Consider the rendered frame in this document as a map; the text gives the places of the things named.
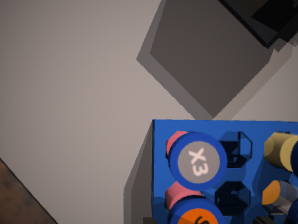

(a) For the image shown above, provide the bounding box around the blue tube rack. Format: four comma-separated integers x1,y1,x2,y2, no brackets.
151,119,298,224

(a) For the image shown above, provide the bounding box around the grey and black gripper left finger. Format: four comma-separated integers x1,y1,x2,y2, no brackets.
143,217,158,224

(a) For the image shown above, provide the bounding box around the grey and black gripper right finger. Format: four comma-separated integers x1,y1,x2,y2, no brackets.
253,216,277,224

